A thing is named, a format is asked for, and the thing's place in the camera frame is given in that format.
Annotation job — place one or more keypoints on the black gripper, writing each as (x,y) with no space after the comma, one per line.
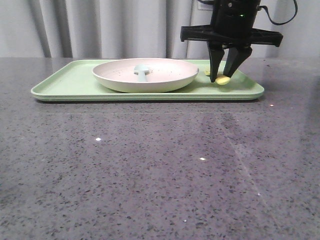
(231,26)

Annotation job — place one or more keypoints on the beige speckled plate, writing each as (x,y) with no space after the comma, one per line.
(164,75)

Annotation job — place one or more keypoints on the grey pleated curtain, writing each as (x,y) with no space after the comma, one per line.
(113,29)

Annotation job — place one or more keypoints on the light blue plastic spoon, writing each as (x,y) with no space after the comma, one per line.
(141,70)

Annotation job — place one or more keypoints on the light green plastic tray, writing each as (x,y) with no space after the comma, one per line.
(75,82)

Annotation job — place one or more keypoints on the yellow plastic fork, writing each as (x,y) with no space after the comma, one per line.
(221,79)

